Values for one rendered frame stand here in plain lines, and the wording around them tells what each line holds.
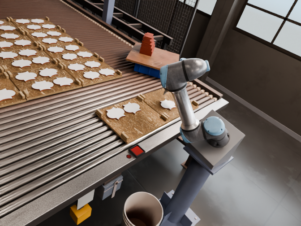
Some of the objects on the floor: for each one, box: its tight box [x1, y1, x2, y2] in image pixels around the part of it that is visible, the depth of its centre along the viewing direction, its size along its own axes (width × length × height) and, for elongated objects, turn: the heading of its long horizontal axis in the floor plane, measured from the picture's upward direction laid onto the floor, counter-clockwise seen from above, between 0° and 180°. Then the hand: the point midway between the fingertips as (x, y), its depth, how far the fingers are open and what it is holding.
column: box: [159, 145, 234, 226], centre depth 188 cm, size 38×38×87 cm
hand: (169, 100), depth 183 cm, fingers open, 14 cm apart
